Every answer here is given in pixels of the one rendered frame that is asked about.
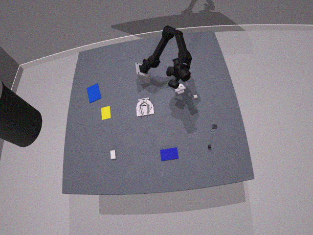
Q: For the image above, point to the blue flat square plate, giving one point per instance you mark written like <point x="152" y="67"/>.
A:
<point x="169" y="154"/>

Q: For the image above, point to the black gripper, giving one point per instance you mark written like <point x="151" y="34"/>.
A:
<point x="174" y="83"/>

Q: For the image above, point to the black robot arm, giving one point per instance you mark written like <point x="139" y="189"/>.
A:
<point x="183" y="54"/>

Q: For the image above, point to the yellow flat plate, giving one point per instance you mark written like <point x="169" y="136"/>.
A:
<point x="105" y="112"/>

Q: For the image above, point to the blue flat rectangular plate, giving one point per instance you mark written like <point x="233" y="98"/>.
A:
<point x="93" y="93"/>

